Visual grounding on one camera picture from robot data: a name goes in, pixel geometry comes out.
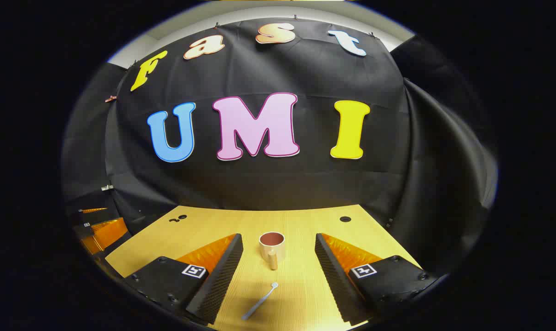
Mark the wooden desktop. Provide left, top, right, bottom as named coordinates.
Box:
left=104, top=205, right=423, bottom=331

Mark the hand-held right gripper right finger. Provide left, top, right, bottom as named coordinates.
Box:
left=315, top=233, right=440, bottom=326

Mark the beige cup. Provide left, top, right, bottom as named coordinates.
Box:
left=259, top=231, right=286, bottom=270

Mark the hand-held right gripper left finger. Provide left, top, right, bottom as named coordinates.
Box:
left=123, top=233, right=244, bottom=325

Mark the white toothbrush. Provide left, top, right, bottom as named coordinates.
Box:
left=241, top=282, right=279, bottom=321

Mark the black backdrop cloth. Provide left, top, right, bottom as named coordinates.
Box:
left=62, top=17, right=498, bottom=276

